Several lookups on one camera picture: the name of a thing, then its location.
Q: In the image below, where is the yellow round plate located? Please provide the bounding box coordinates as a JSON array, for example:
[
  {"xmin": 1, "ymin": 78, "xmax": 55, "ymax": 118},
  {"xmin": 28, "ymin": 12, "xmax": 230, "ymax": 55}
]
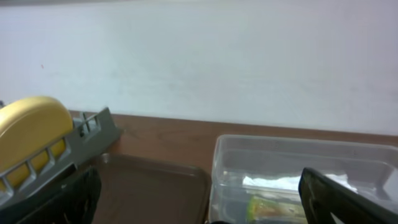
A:
[{"xmin": 1, "ymin": 96, "xmax": 73, "ymax": 172}]

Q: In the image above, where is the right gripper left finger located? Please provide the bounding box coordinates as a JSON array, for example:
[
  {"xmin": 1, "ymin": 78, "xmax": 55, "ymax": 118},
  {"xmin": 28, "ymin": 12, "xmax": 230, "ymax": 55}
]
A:
[{"xmin": 1, "ymin": 167, "xmax": 101, "ymax": 224}]

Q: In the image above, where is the brown serving tray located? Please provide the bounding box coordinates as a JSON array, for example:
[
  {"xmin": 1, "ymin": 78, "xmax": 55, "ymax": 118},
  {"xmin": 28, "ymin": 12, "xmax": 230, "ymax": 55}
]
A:
[{"xmin": 91, "ymin": 154, "xmax": 211, "ymax": 224}]

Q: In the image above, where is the white napkin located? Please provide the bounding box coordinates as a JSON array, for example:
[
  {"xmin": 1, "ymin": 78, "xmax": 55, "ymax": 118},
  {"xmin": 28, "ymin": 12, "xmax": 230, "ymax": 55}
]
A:
[{"xmin": 243, "ymin": 174, "xmax": 358, "ymax": 193}]

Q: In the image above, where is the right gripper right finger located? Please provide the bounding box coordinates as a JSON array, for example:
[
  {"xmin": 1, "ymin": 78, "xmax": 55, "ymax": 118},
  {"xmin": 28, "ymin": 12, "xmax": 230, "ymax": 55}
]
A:
[{"xmin": 298, "ymin": 167, "xmax": 397, "ymax": 224}]

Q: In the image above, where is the clear plastic bin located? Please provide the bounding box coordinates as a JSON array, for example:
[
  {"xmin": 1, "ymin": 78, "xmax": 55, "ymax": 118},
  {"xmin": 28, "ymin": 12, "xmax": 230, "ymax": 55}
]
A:
[{"xmin": 209, "ymin": 135, "xmax": 397, "ymax": 223}]

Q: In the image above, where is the green plastic wrapper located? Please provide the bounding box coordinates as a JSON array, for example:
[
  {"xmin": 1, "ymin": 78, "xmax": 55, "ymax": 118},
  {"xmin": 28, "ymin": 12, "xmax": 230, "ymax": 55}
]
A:
[{"xmin": 246, "ymin": 196, "xmax": 308, "ymax": 223}]

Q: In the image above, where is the grey plastic dish rack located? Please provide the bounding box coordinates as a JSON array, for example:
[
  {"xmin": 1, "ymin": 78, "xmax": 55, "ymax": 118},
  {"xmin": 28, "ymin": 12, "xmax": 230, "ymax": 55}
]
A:
[{"xmin": 1, "ymin": 108, "xmax": 121, "ymax": 209}]

